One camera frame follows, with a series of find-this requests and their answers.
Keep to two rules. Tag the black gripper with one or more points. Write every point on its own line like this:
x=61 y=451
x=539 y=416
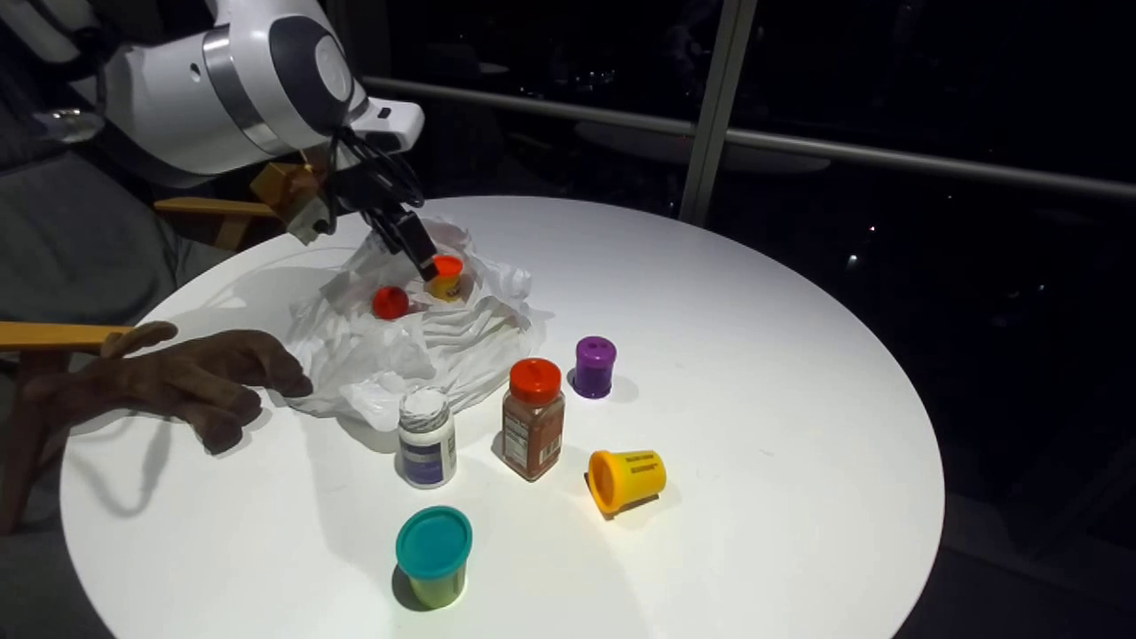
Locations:
x=376 y=180

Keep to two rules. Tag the orange lid play-doh can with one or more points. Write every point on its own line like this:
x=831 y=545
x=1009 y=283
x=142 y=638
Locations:
x=449 y=280

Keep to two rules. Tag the small red toy cup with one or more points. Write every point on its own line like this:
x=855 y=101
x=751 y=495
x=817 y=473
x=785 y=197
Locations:
x=387 y=305

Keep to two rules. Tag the purple toy cup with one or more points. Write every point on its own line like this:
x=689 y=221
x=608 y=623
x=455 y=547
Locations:
x=595 y=367

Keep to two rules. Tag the white lid pill bottle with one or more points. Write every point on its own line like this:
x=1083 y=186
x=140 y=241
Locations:
x=426 y=438

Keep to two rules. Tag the spice jar orange lid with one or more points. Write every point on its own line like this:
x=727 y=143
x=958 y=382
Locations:
x=531 y=420

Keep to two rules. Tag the brown plush toy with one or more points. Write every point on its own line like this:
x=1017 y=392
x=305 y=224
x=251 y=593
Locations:
x=210 y=384

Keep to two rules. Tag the teal lid play-doh can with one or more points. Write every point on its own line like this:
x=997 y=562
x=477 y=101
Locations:
x=436 y=553

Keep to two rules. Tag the yellow cup orange lid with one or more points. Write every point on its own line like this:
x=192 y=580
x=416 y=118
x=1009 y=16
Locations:
x=624 y=482

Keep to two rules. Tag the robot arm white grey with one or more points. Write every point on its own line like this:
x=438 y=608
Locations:
x=254 y=85

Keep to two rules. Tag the white plastic bag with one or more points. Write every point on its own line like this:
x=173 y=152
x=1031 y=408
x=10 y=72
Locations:
x=368 y=367

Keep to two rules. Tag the wooden chair armrest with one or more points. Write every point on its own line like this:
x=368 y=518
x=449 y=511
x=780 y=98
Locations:
x=61 y=338

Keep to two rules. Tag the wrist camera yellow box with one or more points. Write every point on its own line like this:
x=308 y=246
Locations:
x=295 y=197

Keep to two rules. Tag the grey horizontal rail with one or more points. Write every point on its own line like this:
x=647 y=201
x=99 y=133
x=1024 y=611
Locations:
x=777 y=143

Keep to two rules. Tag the grey window frame post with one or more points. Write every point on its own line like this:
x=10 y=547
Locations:
x=716 y=112

